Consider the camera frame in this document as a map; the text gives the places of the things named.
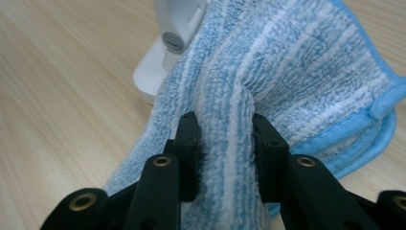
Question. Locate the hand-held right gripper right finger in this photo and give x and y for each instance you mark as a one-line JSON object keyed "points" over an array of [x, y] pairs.
{"points": [[271, 153]]}

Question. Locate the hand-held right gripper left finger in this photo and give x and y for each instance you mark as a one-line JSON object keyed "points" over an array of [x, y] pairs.
{"points": [[188, 150]]}

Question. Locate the blue striped cloth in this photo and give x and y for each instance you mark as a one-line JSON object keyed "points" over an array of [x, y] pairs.
{"points": [[287, 70]]}

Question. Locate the white desk lamp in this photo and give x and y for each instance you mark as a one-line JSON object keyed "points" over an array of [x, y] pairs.
{"points": [[153, 70]]}

